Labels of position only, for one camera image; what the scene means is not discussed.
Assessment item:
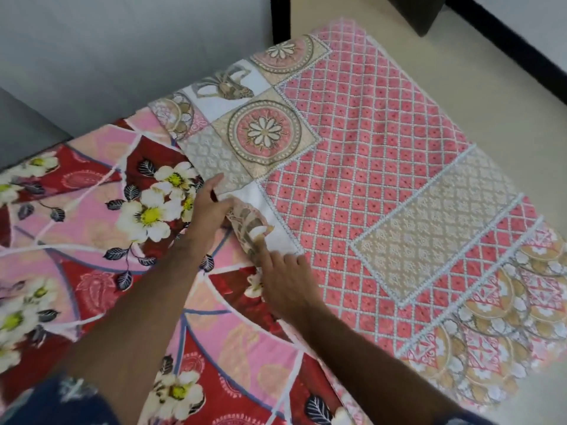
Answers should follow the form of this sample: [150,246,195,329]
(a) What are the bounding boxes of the person's left hand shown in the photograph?
[183,173,237,256]

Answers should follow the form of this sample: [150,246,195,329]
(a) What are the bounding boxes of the red floral bedsheet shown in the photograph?
[0,118,373,425]

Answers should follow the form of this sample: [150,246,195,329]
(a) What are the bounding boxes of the pink lattice patchwork cloth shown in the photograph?
[148,18,567,413]

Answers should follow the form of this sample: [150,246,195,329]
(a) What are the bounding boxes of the person's left forearm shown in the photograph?
[58,238,212,394]

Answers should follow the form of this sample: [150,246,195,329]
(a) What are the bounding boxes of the person's right hand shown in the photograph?
[256,236,322,324]

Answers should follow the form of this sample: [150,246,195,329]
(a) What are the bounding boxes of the person's right forearm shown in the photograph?
[283,305,461,425]

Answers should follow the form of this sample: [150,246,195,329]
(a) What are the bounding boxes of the dark wooden furniture piece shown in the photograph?
[384,0,447,37]

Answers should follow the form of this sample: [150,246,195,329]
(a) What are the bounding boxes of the blue floral shirt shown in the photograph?
[0,372,122,425]

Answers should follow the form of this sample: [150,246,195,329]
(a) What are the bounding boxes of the black vertical post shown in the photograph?
[270,0,291,46]

